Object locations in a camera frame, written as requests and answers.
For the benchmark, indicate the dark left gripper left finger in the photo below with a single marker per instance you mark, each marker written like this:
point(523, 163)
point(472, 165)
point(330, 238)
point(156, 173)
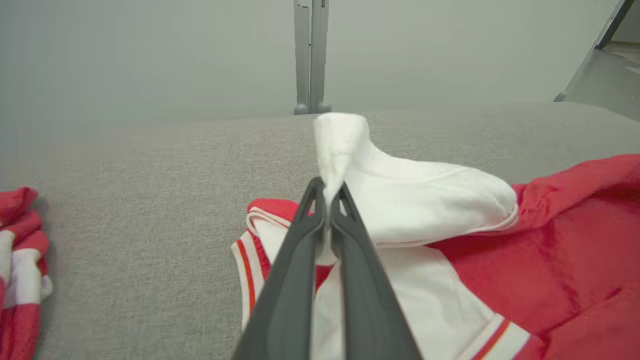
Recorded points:
point(285, 310)

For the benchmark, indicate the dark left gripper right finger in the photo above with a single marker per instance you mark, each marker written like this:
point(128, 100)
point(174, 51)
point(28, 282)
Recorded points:
point(370, 320)

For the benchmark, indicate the red shirt white sleeves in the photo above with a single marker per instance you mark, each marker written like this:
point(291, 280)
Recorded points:
point(575, 250)

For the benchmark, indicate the red jersey white lettering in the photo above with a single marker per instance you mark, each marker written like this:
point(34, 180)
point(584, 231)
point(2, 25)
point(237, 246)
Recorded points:
point(20, 280)

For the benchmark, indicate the dark grey door frame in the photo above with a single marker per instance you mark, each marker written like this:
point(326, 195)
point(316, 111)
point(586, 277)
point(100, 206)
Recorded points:
point(612, 20)

